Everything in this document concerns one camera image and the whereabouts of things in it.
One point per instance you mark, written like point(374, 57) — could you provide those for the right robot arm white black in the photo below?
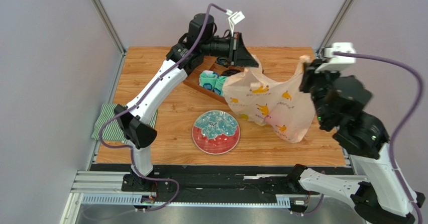
point(339, 103)

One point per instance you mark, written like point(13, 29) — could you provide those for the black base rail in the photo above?
point(191, 185)

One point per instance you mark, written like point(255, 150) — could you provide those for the black teal sock roll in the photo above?
point(223, 61)

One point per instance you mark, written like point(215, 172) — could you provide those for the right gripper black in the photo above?
point(310, 79)

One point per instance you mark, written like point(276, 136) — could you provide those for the translucent beige plastic bag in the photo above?
point(257, 98)

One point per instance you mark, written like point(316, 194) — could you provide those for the right aluminium frame post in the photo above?
point(327, 39)

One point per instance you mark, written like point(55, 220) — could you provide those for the teal sock right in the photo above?
point(218, 87)

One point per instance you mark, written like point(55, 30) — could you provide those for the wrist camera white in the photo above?
point(234, 18)
point(331, 62)

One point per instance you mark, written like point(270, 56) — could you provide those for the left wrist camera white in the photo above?
point(234, 18)

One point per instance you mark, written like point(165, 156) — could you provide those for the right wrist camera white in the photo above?
point(331, 62)

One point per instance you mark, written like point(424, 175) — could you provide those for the red teal floral plate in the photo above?
point(216, 132)

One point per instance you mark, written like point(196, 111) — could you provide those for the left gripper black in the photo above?
point(237, 53)

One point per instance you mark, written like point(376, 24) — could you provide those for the left aluminium frame post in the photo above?
point(109, 26)

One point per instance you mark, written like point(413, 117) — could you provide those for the aluminium frame post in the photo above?
point(327, 39)
point(109, 26)

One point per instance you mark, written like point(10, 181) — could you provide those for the teal sock left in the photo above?
point(207, 79)

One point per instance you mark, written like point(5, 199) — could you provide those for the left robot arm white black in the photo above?
point(182, 59)

